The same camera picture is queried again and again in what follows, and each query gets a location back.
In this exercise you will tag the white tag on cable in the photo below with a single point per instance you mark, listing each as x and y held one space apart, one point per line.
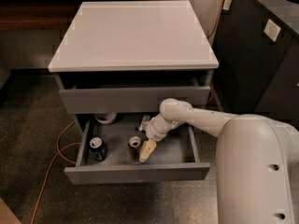
226 4

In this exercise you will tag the dark blue soda can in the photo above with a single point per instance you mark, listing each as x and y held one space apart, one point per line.
98 148

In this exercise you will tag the white wall socket plate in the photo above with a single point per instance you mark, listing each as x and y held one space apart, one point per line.
272 30

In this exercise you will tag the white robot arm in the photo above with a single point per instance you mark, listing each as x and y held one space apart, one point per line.
254 156

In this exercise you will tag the grey drawer cabinet white top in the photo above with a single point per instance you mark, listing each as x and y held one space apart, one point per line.
133 44

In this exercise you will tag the white bowl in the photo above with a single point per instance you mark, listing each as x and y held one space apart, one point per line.
105 118

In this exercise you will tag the dark wooden bench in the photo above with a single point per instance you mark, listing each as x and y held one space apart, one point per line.
22 15

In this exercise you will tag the silver snack wrapper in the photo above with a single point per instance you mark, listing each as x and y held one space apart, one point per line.
141 127

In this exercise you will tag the grey drawer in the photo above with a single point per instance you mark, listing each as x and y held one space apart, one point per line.
175 158
126 100

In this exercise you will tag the black side cabinet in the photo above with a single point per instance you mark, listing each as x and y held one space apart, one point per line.
257 75

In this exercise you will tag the orange soda can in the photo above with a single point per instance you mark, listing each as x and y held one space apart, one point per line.
134 145

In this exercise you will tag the grey top drawer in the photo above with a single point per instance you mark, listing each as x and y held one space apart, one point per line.
126 100

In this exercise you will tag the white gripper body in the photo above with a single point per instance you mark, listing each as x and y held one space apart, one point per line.
154 132

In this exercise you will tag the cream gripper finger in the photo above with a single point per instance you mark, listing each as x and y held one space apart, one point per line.
146 150

